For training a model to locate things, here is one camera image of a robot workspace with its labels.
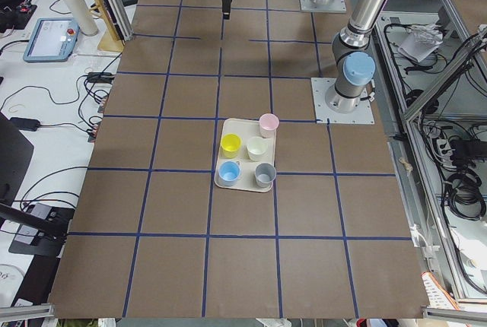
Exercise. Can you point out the pink plastic cup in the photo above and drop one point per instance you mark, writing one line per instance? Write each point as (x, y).
(268, 124)

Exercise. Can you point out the yellow plastic cup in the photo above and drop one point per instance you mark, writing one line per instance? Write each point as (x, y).
(230, 145)

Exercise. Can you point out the pale green plastic cup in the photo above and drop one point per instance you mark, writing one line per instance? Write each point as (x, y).
(256, 148)

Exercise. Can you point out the blue plastic cup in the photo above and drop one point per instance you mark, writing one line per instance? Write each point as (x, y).
(229, 173)

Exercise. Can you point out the grey plastic cup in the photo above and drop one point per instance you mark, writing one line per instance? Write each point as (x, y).
(265, 174)

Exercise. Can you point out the wooden mug tree stand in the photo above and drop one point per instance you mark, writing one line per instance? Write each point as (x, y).
(110, 40)

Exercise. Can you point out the cream plastic tray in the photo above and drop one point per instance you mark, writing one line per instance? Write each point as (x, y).
(245, 129)

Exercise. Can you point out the left teach pendant tablet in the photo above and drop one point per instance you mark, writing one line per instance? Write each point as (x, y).
(53, 40)

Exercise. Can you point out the black power adapter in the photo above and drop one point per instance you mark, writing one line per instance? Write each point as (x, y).
(25, 124)

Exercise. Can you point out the aluminium frame post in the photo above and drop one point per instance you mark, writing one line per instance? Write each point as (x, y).
(119, 19)

